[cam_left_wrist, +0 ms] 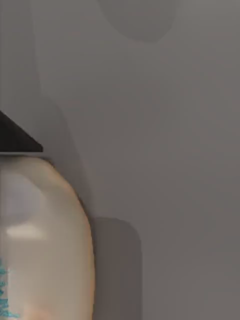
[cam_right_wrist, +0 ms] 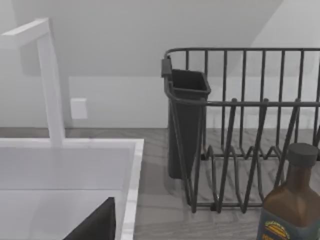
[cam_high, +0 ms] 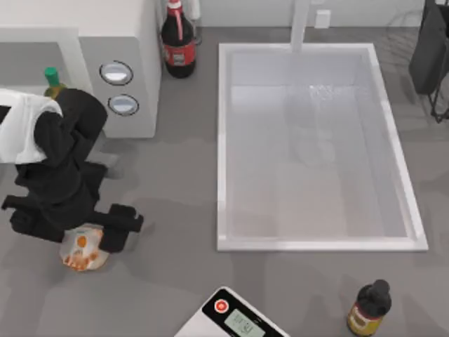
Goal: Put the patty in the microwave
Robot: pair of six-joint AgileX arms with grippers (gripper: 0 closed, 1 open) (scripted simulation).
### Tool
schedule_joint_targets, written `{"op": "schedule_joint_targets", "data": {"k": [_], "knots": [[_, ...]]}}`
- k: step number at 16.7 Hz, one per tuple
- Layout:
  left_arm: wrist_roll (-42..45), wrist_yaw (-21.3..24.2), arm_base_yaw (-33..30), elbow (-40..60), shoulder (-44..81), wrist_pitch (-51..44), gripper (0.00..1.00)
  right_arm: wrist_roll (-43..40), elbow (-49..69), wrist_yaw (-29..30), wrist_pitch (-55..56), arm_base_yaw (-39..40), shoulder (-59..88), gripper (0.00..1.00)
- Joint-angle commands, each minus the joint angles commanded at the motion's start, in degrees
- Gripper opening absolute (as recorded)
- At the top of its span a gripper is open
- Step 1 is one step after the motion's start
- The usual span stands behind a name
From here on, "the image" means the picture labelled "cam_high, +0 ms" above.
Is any white sink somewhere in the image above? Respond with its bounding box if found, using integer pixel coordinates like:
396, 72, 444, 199
215, 42, 430, 252

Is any small round microwave knob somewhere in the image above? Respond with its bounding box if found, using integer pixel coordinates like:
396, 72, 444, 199
107, 93, 140, 117

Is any pale microwave oven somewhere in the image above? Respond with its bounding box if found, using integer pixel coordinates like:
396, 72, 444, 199
0, 0, 163, 140

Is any large round microwave knob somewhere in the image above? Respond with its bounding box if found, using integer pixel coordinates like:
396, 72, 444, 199
99, 60, 135, 86

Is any white and black kitchen scale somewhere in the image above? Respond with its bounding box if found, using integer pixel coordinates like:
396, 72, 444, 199
173, 285, 293, 337

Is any green capped yellow bottle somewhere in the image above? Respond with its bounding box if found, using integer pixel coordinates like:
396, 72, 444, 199
42, 67, 69, 101

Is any black wire rack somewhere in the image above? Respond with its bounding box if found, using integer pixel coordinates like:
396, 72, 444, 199
408, 0, 449, 124

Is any clear slim bottle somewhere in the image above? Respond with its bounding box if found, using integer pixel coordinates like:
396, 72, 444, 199
189, 0, 203, 46

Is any dark red-label soda bottle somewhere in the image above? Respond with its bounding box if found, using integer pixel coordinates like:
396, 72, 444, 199
160, 0, 198, 79

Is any white wall socket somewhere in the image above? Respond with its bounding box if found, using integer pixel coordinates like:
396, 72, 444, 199
314, 9, 332, 30

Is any tall white tap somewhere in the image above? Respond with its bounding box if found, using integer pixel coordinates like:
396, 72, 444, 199
288, 0, 310, 54

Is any dark yellow-label bottle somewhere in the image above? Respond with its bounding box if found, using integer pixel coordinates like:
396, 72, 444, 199
346, 279, 392, 337

